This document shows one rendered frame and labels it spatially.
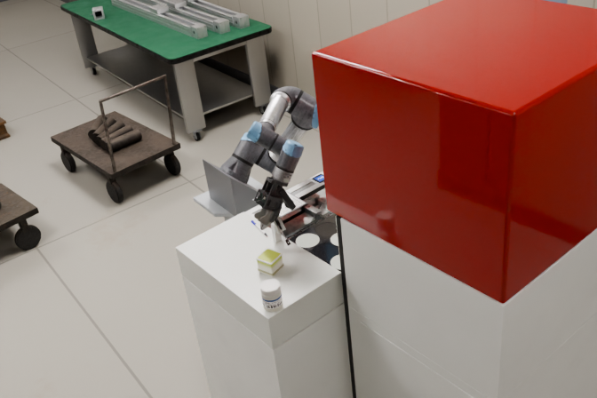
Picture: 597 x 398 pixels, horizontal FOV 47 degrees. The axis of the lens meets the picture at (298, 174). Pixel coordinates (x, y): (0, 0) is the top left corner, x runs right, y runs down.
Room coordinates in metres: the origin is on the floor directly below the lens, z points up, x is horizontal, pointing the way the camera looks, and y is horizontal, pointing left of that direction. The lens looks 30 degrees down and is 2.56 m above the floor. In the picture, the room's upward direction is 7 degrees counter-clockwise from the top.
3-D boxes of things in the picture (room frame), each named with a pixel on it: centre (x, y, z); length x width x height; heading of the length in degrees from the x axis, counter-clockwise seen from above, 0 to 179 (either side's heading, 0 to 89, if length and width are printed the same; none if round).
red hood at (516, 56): (2.00, -0.63, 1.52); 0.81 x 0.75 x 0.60; 127
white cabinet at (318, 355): (2.35, -0.03, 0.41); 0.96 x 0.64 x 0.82; 127
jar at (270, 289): (1.87, 0.15, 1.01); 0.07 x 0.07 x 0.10
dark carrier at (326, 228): (2.31, -0.16, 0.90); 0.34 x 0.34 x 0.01; 37
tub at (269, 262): (2.08, 0.15, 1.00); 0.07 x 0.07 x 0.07; 52
